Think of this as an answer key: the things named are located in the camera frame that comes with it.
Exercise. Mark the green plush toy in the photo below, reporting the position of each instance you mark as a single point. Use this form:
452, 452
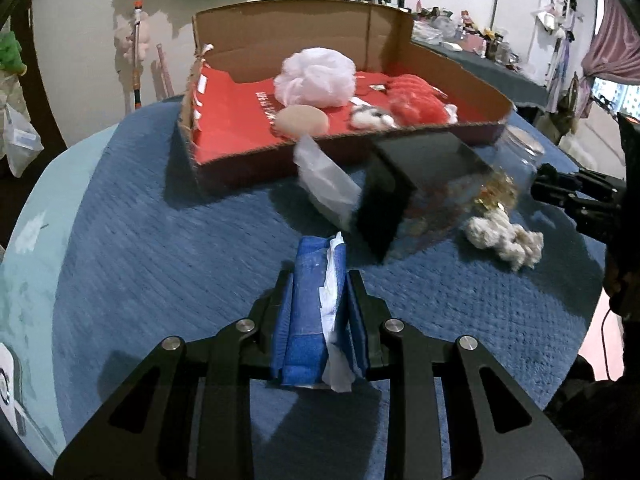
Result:
11, 52

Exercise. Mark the cream fluffy scrunchie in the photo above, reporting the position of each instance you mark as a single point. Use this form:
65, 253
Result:
505, 240

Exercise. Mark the pink sticks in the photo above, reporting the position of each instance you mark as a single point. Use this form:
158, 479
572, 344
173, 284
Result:
165, 72

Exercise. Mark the black lidded clear box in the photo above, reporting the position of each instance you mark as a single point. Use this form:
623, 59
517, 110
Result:
395, 190

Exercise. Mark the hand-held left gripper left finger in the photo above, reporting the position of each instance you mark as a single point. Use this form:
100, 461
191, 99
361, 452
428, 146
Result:
280, 332

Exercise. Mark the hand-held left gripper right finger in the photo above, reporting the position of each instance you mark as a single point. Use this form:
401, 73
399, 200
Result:
359, 332

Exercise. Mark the beige round powder puff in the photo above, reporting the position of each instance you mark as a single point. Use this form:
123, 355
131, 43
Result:
301, 121

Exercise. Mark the pink curtain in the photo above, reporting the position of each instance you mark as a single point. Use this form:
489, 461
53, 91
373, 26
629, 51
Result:
612, 50

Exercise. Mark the grey white fluffy scrunchie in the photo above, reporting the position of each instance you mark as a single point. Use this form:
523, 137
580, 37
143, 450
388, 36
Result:
372, 117

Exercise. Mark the cardboard box with red liner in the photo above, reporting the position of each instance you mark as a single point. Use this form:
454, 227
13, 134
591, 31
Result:
240, 110

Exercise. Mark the hanging clothes on wardrobe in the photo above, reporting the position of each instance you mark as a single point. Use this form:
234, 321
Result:
557, 25

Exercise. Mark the white wardrobe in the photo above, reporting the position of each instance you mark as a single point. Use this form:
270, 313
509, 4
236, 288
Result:
520, 0

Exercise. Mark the clear plastic bag on door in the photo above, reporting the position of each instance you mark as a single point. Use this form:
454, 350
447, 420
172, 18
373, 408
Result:
20, 140

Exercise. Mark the red mesh bath pouf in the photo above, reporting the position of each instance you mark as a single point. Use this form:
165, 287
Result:
417, 100

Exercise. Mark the crumpled clear plastic bag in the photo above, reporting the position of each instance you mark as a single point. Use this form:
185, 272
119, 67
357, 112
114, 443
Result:
327, 180

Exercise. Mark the blue tissue packet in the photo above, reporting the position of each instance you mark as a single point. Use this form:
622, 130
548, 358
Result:
310, 310

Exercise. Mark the pale pink plush toy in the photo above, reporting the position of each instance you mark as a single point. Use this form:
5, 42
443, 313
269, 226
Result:
131, 35

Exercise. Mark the cluster of cosmetic bottles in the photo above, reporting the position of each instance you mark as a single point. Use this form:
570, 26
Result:
465, 27

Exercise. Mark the glass jar with gold lid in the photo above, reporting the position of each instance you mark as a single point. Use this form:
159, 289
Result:
520, 160

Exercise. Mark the blue quilted blanket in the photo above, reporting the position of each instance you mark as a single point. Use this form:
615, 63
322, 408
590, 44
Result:
175, 260

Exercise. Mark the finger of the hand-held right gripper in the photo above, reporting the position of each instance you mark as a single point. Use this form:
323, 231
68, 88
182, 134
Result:
565, 200
575, 177

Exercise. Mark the white label with round logo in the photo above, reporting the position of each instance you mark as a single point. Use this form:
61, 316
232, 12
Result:
10, 390

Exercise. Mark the table with dark cloth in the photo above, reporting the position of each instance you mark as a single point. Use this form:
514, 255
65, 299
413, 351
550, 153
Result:
500, 77

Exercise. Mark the white mesh bath pouf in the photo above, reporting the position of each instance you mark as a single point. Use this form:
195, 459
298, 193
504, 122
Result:
317, 77

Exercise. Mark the teal blanket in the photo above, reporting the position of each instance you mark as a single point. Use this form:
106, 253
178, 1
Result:
35, 260

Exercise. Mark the dark wooden door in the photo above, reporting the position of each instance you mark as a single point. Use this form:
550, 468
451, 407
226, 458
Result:
45, 85

